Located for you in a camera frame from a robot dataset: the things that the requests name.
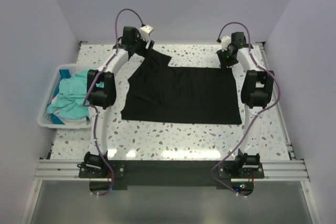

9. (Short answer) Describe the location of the black t shirt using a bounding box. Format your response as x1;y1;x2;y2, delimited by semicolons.
121;50;242;125

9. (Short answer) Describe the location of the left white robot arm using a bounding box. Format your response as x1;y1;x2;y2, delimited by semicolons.
83;25;154;178

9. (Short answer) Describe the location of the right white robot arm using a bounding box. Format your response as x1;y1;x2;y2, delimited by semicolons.
217;32;274;178

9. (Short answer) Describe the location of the blue t shirt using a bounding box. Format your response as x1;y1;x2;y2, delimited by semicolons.
59;69;71;80

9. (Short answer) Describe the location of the teal t shirt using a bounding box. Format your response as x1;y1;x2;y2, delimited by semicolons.
47;69;91;120

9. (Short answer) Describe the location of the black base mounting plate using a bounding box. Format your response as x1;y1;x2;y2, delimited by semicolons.
77;161;265;195

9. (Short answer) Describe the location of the white plastic laundry basket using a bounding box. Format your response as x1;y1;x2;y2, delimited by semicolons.
37;63;94;130

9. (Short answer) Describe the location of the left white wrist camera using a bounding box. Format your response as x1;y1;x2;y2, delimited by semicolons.
139;25;154;41

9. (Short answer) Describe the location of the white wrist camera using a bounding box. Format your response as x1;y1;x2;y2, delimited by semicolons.
220;36;232;51
139;25;154;41

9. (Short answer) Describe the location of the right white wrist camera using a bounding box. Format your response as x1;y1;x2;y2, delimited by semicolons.
220;36;232;51

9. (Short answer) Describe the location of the aluminium frame rail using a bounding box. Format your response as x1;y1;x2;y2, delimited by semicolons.
34;155;85;182

